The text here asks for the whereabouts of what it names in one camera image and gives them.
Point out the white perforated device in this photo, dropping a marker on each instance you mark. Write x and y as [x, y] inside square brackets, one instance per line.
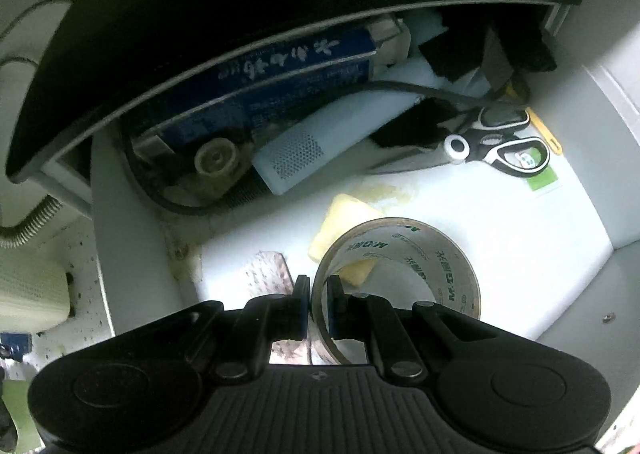
[320, 143]

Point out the small beige box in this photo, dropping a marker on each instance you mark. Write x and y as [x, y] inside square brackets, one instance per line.
[392, 41]

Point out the black cloth piece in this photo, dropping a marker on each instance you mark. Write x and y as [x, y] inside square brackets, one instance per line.
[450, 56]

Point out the black and white scissors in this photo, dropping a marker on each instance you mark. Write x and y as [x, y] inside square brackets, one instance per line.
[492, 136]

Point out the clear packing tape roll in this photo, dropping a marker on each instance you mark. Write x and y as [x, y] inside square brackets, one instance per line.
[450, 284]

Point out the yellow plastic tool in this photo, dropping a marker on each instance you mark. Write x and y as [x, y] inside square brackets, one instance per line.
[547, 136]

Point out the green sticker label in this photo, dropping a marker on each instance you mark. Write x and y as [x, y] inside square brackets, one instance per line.
[542, 181]

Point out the long blue box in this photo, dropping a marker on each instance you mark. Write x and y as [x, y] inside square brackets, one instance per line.
[280, 83]

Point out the black comb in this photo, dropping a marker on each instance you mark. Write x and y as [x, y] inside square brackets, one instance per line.
[247, 194]

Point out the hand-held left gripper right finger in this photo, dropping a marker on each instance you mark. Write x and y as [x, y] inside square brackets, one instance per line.
[336, 306]

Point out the beige round cap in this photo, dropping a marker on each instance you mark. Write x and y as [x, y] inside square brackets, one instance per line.
[216, 161]

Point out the cream ribbed appliance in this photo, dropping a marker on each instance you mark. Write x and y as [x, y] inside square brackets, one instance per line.
[30, 294]

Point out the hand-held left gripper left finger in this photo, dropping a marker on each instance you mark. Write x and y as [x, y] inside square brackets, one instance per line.
[301, 306]

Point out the white drawer with black front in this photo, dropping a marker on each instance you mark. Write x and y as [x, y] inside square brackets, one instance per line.
[500, 234]

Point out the brown patterned cloth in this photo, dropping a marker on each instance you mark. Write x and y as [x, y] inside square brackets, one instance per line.
[270, 271]

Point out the yellow sponge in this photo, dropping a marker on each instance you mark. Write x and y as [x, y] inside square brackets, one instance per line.
[345, 219]

